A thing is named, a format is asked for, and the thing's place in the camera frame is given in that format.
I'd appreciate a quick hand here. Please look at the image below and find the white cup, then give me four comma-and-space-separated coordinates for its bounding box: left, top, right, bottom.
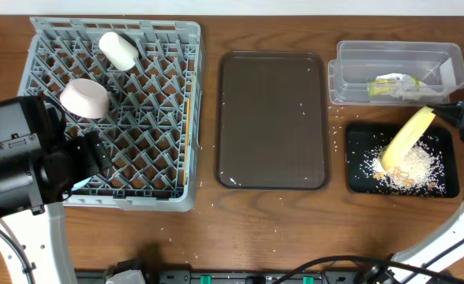
99, 32, 139, 71

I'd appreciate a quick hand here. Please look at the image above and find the white paper napkin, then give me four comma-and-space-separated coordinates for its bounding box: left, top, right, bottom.
367, 73, 445, 100

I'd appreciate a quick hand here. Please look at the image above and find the grey plastic dishwasher rack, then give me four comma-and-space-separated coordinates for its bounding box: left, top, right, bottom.
18, 17, 205, 212

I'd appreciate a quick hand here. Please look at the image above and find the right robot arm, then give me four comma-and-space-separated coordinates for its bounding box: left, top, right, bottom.
362, 102, 464, 283

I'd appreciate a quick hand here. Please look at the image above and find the clear plastic waste bin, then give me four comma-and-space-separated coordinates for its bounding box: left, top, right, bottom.
327, 40, 464, 106

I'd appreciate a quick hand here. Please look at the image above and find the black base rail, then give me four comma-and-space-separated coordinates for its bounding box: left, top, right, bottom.
73, 268, 375, 284

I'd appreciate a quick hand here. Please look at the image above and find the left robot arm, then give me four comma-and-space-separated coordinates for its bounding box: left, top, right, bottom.
0, 96, 112, 283

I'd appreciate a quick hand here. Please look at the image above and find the yellow plate with leftovers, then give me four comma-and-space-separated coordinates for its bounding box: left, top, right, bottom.
380, 106, 436, 170

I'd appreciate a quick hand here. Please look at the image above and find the light blue saucer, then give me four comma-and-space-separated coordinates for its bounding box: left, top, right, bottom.
71, 177, 92, 192

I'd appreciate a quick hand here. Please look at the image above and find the pile of rice leftovers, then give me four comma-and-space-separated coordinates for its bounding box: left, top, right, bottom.
355, 140, 447, 197

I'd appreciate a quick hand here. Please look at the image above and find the dark brown serving tray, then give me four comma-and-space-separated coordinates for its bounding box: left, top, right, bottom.
215, 51, 331, 190

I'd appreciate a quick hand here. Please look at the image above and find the pink bowl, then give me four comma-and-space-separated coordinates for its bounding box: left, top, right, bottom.
59, 78, 110, 119

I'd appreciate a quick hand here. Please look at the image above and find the wooden chopstick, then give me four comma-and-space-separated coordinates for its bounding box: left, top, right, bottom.
183, 99, 191, 186
188, 72, 196, 120

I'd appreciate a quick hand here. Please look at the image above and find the green yellow snack wrapper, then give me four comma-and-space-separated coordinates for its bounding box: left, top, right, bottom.
367, 73, 421, 97

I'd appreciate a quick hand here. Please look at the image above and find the black plastic tray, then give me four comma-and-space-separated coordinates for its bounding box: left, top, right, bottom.
345, 122, 460, 198

